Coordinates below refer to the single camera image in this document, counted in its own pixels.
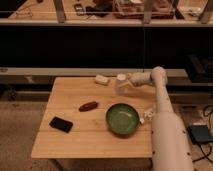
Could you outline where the long workbench shelf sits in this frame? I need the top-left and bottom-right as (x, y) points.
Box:
(0, 0), (213, 27)

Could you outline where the small white box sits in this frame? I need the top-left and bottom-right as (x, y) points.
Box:
(95, 75), (110, 85)

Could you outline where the cluttered tray on bench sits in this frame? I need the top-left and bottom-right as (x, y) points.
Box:
(113, 0), (175, 18)

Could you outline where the wooden table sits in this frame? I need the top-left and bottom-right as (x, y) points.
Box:
(31, 77), (155, 159)

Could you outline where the brown oblong object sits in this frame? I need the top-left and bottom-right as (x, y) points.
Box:
(79, 101), (98, 112)

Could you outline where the black cable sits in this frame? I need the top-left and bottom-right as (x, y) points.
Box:
(191, 143), (213, 164)

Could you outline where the black power box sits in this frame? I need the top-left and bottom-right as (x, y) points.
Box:
(187, 125), (213, 144)

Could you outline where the black device on bench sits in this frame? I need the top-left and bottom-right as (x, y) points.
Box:
(73, 3), (85, 16)

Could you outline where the white ceramic cup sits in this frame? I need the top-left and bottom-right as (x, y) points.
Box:
(115, 74), (127, 94)

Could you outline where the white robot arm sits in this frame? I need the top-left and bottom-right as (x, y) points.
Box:
(116, 66), (194, 171)

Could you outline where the black smartphone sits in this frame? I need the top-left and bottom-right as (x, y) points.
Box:
(49, 117), (73, 133)

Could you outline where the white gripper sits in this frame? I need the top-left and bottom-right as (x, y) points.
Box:
(116, 72), (143, 90)

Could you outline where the green bowl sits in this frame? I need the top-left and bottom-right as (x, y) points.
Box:
(105, 103), (140, 135)

